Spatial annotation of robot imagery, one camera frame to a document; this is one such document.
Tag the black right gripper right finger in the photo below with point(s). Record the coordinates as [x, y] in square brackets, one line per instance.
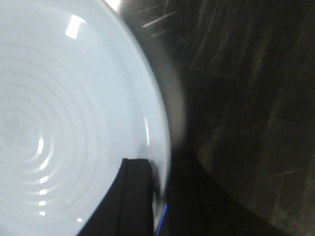
[197, 206]

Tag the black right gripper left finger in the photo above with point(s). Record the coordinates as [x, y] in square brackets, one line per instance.
[126, 209]

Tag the pale blue plate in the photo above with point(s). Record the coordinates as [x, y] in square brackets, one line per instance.
[77, 97]

